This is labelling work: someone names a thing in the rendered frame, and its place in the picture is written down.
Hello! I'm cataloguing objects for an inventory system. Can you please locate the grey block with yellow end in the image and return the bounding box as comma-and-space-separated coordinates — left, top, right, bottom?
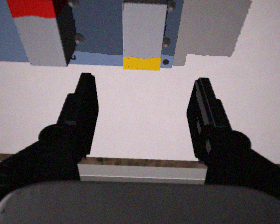
122, 0, 167, 71

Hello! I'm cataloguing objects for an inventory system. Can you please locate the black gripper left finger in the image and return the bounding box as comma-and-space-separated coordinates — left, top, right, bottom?
0, 73, 99, 201

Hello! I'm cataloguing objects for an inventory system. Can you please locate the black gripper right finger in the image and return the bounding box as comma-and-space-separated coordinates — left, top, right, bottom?
187, 77, 280, 199

